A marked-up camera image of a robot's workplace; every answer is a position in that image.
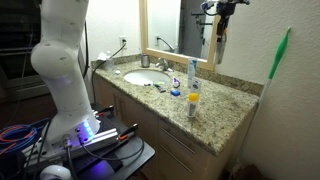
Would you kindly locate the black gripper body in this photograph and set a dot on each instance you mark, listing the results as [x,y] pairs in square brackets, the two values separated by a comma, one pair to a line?
[226,10]

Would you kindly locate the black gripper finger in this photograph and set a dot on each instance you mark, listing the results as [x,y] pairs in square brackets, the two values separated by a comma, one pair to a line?
[220,28]
[226,25]

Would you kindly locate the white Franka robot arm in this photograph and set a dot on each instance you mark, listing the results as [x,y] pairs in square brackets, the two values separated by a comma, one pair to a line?
[63,63]

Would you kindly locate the tall white toothpaste tube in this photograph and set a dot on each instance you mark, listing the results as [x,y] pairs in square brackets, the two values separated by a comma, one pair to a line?
[191,71]

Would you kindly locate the chrome sink faucet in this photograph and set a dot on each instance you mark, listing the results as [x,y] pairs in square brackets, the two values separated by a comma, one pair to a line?
[163,64]

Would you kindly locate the small purple white tube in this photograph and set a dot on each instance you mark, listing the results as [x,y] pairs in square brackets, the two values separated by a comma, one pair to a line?
[176,82]

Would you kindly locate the blue dental floss box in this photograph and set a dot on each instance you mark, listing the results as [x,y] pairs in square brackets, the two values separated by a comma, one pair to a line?
[175,92]

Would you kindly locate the silver metal cup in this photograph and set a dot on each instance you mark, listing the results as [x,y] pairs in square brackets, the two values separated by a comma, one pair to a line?
[145,60]

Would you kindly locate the green bottle black pump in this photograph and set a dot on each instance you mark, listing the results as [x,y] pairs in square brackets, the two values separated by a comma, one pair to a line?
[156,83]

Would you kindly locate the blue razor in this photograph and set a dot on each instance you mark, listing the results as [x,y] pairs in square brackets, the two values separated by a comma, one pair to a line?
[160,88]

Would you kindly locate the white oval sink basin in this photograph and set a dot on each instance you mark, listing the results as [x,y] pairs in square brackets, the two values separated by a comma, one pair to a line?
[146,77]

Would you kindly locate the white contact lens case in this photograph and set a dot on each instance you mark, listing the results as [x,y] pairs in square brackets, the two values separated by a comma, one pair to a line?
[117,71]

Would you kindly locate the clear plastic bottle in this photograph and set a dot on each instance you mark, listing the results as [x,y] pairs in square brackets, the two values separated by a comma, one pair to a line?
[109,62]

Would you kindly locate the wooden vanity cabinet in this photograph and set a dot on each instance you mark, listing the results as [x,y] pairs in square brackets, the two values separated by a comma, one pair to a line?
[133,113]

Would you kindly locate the black robot cart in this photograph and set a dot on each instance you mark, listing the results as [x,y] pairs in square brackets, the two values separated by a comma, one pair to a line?
[110,160]

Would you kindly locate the wood framed wall mirror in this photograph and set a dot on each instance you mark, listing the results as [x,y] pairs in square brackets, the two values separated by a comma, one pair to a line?
[156,30]

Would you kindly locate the white wall power outlet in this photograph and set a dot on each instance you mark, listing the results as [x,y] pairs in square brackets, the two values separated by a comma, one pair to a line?
[123,42]

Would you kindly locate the aluminium mounting rail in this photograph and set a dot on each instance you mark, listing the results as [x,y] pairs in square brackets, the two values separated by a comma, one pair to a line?
[96,140]

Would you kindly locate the white round camera device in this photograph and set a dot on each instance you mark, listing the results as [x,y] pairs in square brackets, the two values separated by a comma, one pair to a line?
[55,172]

